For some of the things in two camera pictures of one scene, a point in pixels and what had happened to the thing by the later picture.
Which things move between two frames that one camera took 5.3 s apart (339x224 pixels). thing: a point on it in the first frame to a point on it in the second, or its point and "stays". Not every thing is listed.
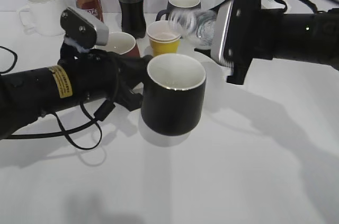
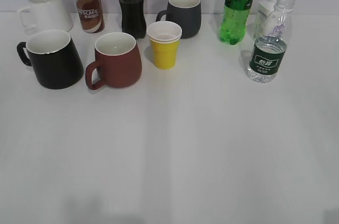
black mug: (172, 94) to (54, 57)
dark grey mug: (180, 0) stays
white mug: (47, 9) stays
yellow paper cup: (164, 37) stays
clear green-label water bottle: (197, 26) to (268, 52)
